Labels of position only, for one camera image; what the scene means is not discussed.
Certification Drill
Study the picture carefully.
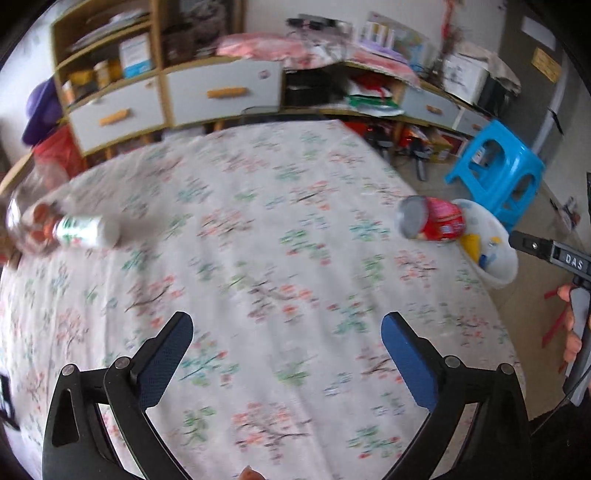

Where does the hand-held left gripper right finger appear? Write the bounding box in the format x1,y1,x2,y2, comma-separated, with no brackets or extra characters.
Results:
381,311,532,480

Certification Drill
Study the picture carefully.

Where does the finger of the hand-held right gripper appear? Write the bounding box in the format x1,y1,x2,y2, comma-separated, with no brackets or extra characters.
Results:
509,231,555,261

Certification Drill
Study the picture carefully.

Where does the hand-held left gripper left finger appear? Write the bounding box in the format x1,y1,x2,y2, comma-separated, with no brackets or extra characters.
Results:
41,311,195,480

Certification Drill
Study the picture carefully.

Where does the white plastic bin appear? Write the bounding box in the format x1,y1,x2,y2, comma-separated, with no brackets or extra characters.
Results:
450,198,519,289

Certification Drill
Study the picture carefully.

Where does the yellow snack wrapper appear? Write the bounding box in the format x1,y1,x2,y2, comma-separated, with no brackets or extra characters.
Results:
459,233,483,268

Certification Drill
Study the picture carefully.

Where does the dented red can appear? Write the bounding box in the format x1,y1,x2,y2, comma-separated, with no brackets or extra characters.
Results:
398,195,466,241

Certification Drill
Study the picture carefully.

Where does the person's right hand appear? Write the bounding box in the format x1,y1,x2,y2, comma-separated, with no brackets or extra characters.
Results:
557,284,585,365

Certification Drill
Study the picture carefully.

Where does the blue plastic stool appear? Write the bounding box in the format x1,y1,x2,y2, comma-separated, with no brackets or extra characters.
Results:
444,119,546,234

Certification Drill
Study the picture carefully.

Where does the black metal stand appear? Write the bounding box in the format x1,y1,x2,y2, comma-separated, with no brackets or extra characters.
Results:
411,148,430,183

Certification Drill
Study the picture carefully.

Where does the floral tablecloth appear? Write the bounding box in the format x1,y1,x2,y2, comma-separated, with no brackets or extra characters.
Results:
0,119,527,480

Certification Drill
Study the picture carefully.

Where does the dark clothing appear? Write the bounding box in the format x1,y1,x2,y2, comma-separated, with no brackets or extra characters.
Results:
529,392,587,480

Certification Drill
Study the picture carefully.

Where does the small white bottle green print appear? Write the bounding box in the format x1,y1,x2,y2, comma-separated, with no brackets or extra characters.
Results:
52,215,122,248

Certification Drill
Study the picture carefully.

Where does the low wooden cabinet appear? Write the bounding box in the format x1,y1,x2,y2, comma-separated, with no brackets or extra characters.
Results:
281,60,497,139

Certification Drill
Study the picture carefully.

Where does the white appliance with cloth cover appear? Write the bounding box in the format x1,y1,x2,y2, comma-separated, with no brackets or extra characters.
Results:
443,44,520,107

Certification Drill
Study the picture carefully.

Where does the pile of coloured bags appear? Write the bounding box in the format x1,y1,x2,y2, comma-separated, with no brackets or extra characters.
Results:
346,78,404,116

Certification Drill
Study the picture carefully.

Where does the red plastic bag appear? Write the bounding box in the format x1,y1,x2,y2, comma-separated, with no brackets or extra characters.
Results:
33,124,86,178

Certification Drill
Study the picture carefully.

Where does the wooden cabinet with grey drawers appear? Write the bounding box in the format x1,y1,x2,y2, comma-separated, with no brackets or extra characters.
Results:
51,7,284,158

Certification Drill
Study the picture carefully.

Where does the black chair back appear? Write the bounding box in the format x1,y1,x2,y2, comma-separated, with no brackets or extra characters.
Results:
242,105,333,123

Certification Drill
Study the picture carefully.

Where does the purple rounded object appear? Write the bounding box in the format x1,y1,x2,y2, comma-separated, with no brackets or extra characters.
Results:
22,76,63,145

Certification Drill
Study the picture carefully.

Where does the yellow jar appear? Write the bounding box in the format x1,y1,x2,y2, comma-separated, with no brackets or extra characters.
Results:
93,60,122,88

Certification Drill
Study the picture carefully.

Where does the blue white box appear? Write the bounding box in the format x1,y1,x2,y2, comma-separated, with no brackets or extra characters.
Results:
117,32,153,79

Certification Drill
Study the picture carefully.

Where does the pink cloth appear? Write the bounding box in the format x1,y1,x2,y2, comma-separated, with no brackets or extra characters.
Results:
217,32,416,77

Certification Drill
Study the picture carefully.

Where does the yellow wall note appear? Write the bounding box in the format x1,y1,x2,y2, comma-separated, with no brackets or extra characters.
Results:
531,46,564,84

